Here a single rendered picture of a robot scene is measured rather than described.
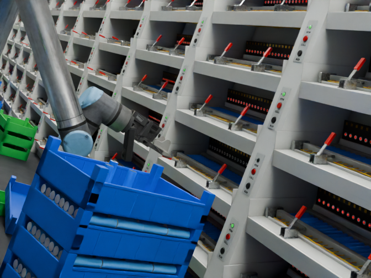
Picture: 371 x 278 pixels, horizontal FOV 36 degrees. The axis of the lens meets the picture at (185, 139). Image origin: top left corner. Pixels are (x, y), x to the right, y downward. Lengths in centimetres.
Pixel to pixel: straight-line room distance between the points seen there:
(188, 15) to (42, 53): 87
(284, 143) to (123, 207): 65
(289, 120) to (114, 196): 69
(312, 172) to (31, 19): 89
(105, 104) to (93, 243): 89
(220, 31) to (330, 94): 85
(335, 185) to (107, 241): 56
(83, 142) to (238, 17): 70
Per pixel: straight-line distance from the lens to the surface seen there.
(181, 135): 220
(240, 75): 185
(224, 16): 211
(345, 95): 142
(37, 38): 171
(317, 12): 164
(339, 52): 164
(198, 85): 220
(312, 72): 158
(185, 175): 194
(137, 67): 284
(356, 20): 151
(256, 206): 158
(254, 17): 192
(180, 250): 118
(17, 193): 258
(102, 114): 187
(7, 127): 377
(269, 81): 170
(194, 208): 116
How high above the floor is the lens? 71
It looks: 3 degrees down
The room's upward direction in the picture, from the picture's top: 21 degrees clockwise
